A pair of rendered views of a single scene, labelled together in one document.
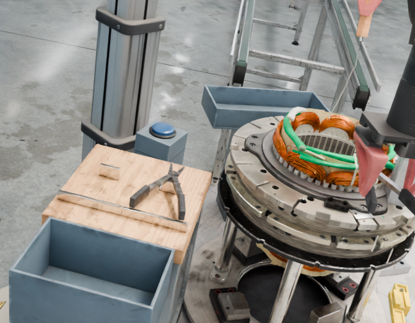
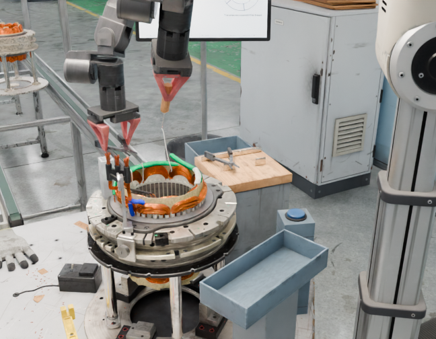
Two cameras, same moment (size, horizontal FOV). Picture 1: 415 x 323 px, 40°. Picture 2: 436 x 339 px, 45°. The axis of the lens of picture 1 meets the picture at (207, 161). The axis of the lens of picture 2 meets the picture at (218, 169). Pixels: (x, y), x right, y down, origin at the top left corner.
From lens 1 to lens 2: 186 cm
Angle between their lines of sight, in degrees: 119
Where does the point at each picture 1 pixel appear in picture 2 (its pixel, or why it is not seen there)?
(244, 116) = (265, 245)
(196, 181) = (224, 179)
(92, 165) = (274, 165)
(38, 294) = (226, 144)
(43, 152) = not seen: outside the picture
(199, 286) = not seen: hidden behind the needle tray
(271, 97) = (279, 290)
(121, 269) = not seen: hidden behind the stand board
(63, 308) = (216, 149)
